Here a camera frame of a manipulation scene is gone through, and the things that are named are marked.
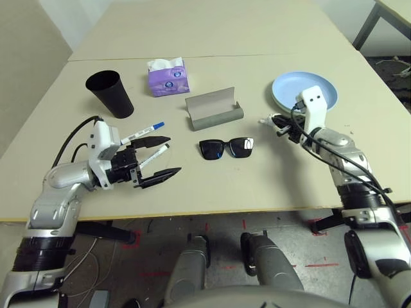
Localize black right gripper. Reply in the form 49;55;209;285
271;114;308;144

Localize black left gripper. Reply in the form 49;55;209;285
105;135;182;190

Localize white marker black cap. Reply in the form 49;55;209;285
138;143;170;168

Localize blue plastic plate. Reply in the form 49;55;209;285
272;71;338;112

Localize black sunglasses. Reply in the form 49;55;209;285
198;136;255;161

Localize grey glasses case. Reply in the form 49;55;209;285
184;87;244;132

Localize white marker blue cap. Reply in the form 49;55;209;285
120;121;166;145

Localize black plastic cup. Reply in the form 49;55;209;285
85;70;135;119

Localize purple tissue pack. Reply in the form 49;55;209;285
146;56;190;98

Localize black metal table foot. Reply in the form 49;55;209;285
310;208;344;234
76;221;136;244

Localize grey left robot leg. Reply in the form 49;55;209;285
163;235;211;305

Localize grey robot leg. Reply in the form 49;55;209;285
240;231;304;293
163;235;211;305

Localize grey right robot leg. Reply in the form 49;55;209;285
240;231;304;293

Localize grey robot torso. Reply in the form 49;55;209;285
162;285;354;308

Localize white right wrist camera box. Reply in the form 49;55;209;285
295;85;328;135

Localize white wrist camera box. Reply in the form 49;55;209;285
88;120;122;191
295;85;328;135

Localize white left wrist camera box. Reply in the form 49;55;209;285
88;120;122;191

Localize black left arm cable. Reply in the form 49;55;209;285
51;115;105;169

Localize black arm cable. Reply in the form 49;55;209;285
290;101;405;225
51;115;105;169

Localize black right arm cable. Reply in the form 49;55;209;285
290;101;405;225

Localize white floor cable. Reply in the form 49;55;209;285
60;237;100;299

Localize table with black metal frame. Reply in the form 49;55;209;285
353;0;411;51

